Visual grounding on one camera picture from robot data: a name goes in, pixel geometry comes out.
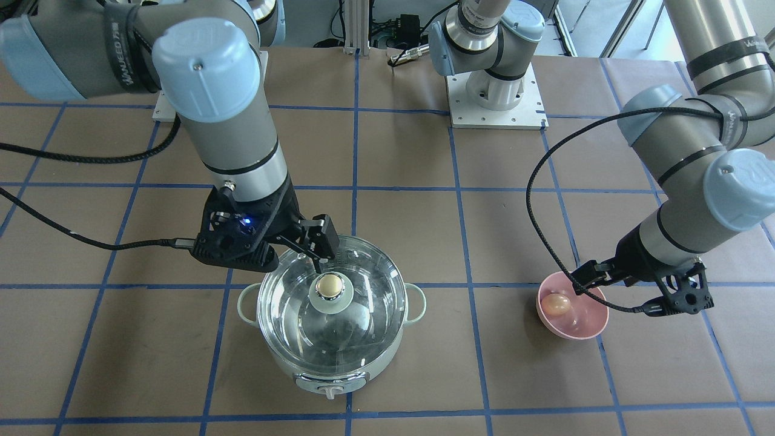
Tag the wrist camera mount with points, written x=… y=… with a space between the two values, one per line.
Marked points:
x=684 y=293
x=232 y=236

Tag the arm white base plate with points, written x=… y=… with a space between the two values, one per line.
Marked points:
x=480 y=101

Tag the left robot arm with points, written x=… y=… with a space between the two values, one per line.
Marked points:
x=701 y=150

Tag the black power adapter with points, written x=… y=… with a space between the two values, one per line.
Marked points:
x=407 y=28

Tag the glass pot lid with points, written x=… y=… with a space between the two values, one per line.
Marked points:
x=332 y=303

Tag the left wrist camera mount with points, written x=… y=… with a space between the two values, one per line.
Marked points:
x=684 y=293

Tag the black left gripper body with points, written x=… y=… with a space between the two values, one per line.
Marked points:
x=634 y=259

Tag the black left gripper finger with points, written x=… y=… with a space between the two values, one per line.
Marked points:
x=594 y=265
x=583 y=280

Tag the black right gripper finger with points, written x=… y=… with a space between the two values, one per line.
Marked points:
x=324 y=237
x=303 y=245

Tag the pale green cooking pot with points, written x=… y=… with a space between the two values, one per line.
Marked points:
x=339 y=363

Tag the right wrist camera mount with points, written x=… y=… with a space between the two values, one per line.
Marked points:
x=232 y=236

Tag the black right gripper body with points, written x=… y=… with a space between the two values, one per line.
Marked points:
x=284 y=216

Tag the pink bowl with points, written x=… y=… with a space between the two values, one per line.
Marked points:
x=587 y=318

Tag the aluminium frame post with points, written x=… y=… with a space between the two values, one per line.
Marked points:
x=357 y=28

